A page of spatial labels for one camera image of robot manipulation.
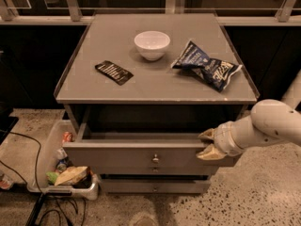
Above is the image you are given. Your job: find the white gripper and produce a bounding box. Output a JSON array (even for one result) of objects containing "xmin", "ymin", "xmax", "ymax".
[{"xmin": 196, "ymin": 121, "xmax": 246, "ymax": 160}]

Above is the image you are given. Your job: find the grey top drawer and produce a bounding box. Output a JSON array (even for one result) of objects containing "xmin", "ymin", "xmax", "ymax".
[{"xmin": 64, "ymin": 126, "xmax": 240, "ymax": 169}]

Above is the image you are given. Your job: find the grey drawer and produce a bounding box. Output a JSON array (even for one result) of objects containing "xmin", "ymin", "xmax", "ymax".
[
  {"xmin": 100, "ymin": 179, "xmax": 211, "ymax": 194},
  {"xmin": 64, "ymin": 126, "xmax": 240, "ymax": 169},
  {"xmin": 91, "ymin": 166, "xmax": 218, "ymax": 175}
]

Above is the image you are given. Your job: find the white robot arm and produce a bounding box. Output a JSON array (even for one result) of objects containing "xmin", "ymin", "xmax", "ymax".
[{"xmin": 196, "ymin": 99, "xmax": 301, "ymax": 161}]

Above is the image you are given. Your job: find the grey middle drawer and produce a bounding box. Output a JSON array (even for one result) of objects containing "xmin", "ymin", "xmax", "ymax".
[{"xmin": 91, "ymin": 166, "xmax": 218, "ymax": 175}]

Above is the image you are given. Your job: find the grey drawer cabinet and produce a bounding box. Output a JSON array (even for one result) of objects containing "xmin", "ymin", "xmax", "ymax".
[{"xmin": 55, "ymin": 13, "xmax": 259, "ymax": 181}]

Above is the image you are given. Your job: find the grey bottom drawer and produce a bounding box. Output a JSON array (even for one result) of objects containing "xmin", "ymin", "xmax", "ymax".
[{"xmin": 100, "ymin": 179, "xmax": 211, "ymax": 194}]

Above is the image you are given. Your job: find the blue chip bag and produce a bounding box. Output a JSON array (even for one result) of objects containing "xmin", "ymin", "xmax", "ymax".
[{"xmin": 171, "ymin": 40, "xmax": 242, "ymax": 92}]

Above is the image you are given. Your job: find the black snack packet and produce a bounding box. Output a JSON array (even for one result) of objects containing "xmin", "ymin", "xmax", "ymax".
[{"xmin": 94, "ymin": 60, "xmax": 134, "ymax": 86}]

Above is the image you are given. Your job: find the white ceramic bowl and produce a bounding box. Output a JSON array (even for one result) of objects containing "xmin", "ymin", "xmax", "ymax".
[{"xmin": 134, "ymin": 31, "xmax": 171, "ymax": 61}]

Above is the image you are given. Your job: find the clear plastic bin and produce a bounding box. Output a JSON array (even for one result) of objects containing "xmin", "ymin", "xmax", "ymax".
[{"xmin": 27, "ymin": 120, "xmax": 99, "ymax": 201}]

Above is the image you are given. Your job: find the yellow snack bag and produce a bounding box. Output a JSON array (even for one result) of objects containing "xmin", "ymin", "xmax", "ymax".
[{"xmin": 55, "ymin": 166, "xmax": 89, "ymax": 186}]

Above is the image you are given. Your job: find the orange soda can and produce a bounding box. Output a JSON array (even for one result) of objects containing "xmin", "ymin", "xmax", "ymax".
[{"xmin": 62, "ymin": 132, "xmax": 73, "ymax": 143}]

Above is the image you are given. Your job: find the metal window railing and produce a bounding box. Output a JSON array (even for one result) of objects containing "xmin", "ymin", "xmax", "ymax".
[{"xmin": 0, "ymin": 0, "xmax": 301, "ymax": 26}]

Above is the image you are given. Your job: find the white carton box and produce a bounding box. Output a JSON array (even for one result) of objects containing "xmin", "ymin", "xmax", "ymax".
[{"xmin": 55, "ymin": 148, "xmax": 68, "ymax": 160}]

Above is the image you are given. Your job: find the green snack packet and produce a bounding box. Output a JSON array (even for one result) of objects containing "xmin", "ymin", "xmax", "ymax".
[{"xmin": 46, "ymin": 171, "xmax": 59, "ymax": 185}]

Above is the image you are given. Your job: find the black furniture edge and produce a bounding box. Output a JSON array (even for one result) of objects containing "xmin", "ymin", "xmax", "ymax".
[{"xmin": 0, "ymin": 102, "xmax": 19, "ymax": 144}]

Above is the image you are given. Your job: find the red white object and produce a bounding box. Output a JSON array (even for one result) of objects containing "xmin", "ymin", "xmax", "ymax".
[{"xmin": 0, "ymin": 170, "xmax": 14, "ymax": 190}]

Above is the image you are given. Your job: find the black cable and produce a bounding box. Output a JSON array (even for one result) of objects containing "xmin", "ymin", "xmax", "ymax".
[{"xmin": 0, "ymin": 131, "xmax": 87, "ymax": 226}]

